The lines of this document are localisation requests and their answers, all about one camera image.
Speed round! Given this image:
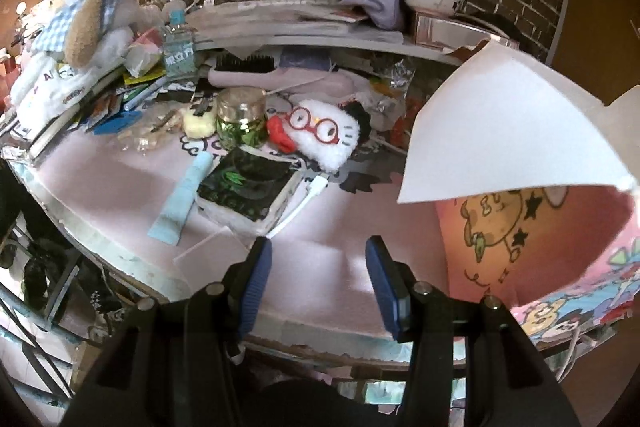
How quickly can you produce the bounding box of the light blue cream tube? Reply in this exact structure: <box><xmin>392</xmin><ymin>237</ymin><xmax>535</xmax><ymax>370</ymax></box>
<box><xmin>148</xmin><ymin>152</ymin><xmax>214</xmax><ymax>246</ymax></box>

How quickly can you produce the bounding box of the white plush with red glasses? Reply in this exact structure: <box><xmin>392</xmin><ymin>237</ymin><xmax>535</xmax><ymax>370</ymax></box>
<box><xmin>267</xmin><ymin>100</ymin><xmax>360</xmax><ymax>173</ymax></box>

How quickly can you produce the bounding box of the green glass jar gold lid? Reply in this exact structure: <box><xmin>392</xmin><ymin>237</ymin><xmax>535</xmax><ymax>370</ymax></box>
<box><xmin>216</xmin><ymin>87</ymin><xmax>268</xmax><ymax>150</ymax></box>

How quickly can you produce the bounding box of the yellow sponge puff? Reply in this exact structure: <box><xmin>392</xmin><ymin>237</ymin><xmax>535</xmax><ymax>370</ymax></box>
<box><xmin>182</xmin><ymin>107</ymin><xmax>216</xmax><ymax>140</ymax></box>

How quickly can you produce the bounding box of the black scrunchie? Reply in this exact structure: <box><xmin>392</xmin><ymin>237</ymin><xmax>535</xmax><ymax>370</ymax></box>
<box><xmin>343</xmin><ymin>101</ymin><xmax>371</xmax><ymax>145</ymax></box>

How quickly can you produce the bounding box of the blue flat plastic piece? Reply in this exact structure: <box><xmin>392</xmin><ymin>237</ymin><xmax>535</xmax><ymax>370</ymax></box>
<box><xmin>92</xmin><ymin>110</ymin><xmax>143</xmax><ymax>135</ymax></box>

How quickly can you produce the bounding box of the pink hair brush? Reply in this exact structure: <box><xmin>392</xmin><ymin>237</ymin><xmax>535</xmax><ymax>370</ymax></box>
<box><xmin>207</xmin><ymin>60</ymin><xmax>357</xmax><ymax>98</ymax></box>

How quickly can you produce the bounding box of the clear water bottle blue label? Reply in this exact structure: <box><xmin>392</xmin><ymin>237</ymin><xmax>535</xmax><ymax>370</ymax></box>
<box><xmin>163</xmin><ymin>10</ymin><xmax>198</xmax><ymax>79</ymax></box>

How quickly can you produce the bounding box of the white shelf board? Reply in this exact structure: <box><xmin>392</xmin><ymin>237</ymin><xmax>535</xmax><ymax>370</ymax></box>
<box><xmin>195</xmin><ymin>36</ymin><xmax>462</xmax><ymax>66</ymax></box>

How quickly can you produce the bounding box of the brown silver box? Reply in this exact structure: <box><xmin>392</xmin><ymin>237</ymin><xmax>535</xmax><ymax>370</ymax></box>
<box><xmin>413</xmin><ymin>12</ymin><xmax>520</xmax><ymax>51</ymax></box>

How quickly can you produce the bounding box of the stack of books and papers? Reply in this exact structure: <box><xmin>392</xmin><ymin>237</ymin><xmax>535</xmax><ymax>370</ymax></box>
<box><xmin>186</xmin><ymin>0</ymin><xmax>369</xmax><ymax>40</ymax></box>

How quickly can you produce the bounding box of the brown eared plush dog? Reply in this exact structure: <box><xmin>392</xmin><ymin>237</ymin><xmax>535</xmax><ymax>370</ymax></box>
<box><xmin>29</xmin><ymin>0</ymin><xmax>142</xmax><ymax>69</ymax></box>

